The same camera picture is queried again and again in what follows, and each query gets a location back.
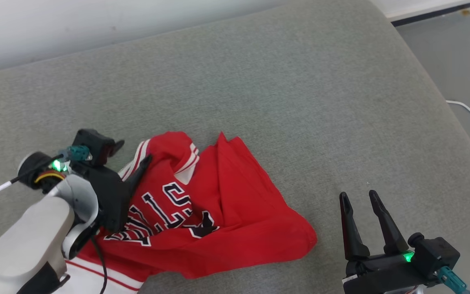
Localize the teal left camera cable plug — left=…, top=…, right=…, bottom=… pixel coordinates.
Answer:
left=67, top=146, right=93, bottom=162

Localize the teal camera cable plug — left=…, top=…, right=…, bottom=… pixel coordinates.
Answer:
left=438, top=266, right=470, bottom=294
left=67, top=146, right=93, bottom=162

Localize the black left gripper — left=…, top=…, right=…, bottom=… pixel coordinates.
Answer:
left=71, top=154, right=153, bottom=234

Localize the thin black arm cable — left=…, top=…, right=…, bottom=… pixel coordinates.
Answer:
left=90, top=235, right=109, bottom=294

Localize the black cable with white band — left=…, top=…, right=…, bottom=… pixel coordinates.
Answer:
left=0, top=154, right=65, bottom=205

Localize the red basketball jersey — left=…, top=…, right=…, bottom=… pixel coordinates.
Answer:
left=66, top=131, right=318, bottom=293

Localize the white and black baseboard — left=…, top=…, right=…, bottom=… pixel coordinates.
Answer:
left=368, top=0, right=470, bottom=27

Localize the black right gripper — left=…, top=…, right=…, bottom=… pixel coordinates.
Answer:
left=339, top=190, right=440, bottom=294

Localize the teal right camera cable plug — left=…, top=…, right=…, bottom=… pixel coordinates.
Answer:
left=438, top=266, right=470, bottom=294

